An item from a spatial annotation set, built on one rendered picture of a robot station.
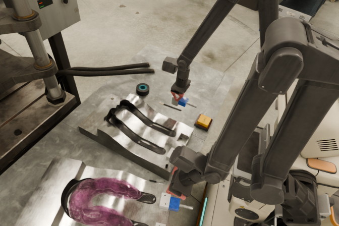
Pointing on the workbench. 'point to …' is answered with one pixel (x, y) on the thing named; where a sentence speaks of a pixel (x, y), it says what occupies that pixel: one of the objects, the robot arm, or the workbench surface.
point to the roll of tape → (143, 89)
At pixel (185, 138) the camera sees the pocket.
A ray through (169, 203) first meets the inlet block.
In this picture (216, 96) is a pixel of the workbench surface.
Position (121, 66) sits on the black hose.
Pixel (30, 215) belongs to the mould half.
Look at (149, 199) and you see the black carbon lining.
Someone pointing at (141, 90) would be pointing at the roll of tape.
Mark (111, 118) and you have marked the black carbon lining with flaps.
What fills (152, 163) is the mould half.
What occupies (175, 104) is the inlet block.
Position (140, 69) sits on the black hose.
